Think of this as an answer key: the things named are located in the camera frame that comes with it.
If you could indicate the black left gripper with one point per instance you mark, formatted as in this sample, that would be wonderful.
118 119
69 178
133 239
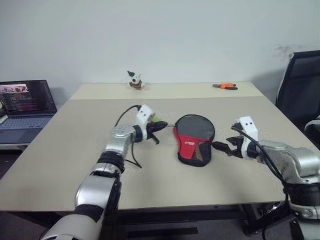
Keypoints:
150 129

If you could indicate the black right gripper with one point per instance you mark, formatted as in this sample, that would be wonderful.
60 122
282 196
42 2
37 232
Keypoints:
237 148

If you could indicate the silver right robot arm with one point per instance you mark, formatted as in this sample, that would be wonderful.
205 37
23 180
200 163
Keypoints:
300 160

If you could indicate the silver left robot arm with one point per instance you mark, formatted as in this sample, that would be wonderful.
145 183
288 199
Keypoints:
120 140

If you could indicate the wooden table tennis paddle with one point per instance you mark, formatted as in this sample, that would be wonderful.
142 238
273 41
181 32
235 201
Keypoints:
199 151

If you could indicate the black red paddle case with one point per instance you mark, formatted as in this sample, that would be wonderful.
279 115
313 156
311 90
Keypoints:
193 130

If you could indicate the small green object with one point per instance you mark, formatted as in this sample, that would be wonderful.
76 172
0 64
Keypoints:
156 119

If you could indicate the white plush dog toy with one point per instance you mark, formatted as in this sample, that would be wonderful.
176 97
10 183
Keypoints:
135 80

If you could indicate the orange black pliers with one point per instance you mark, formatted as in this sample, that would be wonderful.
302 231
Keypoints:
226 86

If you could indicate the white black chair armrest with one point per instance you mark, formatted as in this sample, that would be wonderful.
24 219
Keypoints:
313 130

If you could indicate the black mesh office chair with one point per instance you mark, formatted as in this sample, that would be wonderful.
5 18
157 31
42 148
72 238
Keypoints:
300 95

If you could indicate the grey open laptop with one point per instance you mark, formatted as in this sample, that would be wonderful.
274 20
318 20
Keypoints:
23 110

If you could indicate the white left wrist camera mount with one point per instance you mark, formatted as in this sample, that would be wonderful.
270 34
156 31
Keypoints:
145 113

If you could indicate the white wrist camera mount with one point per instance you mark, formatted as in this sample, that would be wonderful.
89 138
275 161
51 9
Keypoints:
145 113
248 125

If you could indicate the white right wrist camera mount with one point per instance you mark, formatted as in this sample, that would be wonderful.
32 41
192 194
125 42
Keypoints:
248 125

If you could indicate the black table frame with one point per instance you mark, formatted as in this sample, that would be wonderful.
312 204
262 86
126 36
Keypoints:
175 215

